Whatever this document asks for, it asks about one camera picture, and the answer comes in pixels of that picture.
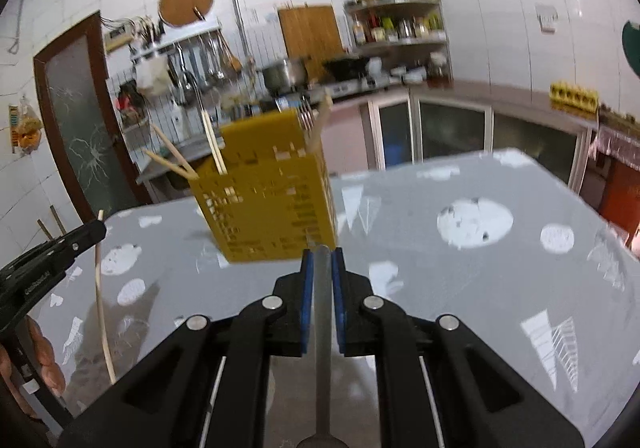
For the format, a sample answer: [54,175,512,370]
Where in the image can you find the pink lace cloth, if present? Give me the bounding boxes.
[592,125,640,162]

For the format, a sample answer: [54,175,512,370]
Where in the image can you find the metal wall rack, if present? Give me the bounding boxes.
[129,22,224,62]

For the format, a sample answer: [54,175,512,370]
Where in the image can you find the brown frosted glass door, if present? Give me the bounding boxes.
[32,10,145,225]

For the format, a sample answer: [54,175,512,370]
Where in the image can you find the steel gas stove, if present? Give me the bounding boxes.
[272,75,402,110]

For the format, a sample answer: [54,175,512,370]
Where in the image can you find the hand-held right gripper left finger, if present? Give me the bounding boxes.
[57,247,317,448]

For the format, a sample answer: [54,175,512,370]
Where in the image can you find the white wall socket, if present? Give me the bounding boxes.
[534,3,559,34]

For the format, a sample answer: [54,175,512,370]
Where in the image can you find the metal fork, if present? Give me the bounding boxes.
[297,95,319,130]

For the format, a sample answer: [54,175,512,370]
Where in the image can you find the white plastic bags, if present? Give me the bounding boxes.
[134,53,169,98]

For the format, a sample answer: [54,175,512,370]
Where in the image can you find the wooden cutting board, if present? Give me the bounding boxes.
[277,4,347,82]

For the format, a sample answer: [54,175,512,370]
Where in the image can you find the steel sink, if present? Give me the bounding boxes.
[136,135,222,191]

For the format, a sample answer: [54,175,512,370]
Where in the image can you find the brown kitchen counter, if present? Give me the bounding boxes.
[135,77,600,189]

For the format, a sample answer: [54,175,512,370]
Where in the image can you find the black wok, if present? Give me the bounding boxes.
[322,55,372,80]

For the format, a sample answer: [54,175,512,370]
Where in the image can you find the grey white-dotted tablecloth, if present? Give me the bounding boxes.
[29,147,640,448]

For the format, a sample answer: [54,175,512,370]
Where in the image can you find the row of condiment bottles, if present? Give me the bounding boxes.
[349,12,447,44]

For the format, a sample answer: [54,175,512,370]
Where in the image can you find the dark red hanging bag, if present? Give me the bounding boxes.
[115,80,151,130]

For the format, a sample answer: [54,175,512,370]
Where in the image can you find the glass cabinet doors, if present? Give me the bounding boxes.
[367,95,587,195]

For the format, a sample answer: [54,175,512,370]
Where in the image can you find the round wooden board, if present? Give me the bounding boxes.
[157,0,216,28]

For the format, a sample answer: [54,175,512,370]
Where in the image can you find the steel pot with lid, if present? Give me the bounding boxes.
[259,57,309,92]

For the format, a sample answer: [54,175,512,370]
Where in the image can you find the leaning wooden sticks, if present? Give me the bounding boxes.
[37,205,69,242]

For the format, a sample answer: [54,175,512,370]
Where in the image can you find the red cabinet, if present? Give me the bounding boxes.
[597,152,640,240]

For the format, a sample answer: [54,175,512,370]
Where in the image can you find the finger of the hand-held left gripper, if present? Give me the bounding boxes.
[0,218,107,279]

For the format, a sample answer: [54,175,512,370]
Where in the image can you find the vertical metal pipe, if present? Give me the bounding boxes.
[218,0,252,75]

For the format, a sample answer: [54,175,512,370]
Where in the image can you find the metal utensil handle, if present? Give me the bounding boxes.
[299,245,335,448]

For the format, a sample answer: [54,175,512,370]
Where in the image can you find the hanging yellow snack bag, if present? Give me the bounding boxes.
[7,95,44,152]

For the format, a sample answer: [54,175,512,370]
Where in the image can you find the white wall box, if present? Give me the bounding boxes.
[102,23,136,52]

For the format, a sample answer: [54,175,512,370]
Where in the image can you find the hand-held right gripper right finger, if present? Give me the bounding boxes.
[329,247,587,448]

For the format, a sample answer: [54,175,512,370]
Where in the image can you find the person's left hand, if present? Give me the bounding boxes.
[0,314,67,423]

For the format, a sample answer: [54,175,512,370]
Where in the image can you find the row of hanging kitchen utensils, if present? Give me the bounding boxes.
[166,34,247,85]

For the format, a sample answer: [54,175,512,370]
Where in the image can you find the yellow egg tray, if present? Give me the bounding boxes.
[549,82,600,115]

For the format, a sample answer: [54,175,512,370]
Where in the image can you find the pink cabinet door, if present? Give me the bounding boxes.
[324,102,374,175]

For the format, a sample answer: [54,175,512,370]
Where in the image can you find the green round wall hanging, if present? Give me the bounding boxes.
[621,19,640,68]

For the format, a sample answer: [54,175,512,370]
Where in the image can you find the metal corner shelf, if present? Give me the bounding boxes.
[343,0,454,85]

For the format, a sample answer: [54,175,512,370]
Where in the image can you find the yellow perforated utensil holder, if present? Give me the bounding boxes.
[187,108,340,265]

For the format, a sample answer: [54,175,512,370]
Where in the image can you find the white soap bottle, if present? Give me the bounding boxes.
[167,100,187,142]

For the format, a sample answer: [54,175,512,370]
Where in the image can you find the wooden chopstick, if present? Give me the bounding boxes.
[306,95,334,152]
[96,209,118,385]
[141,149,195,179]
[200,110,229,175]
[149,122,199,178]

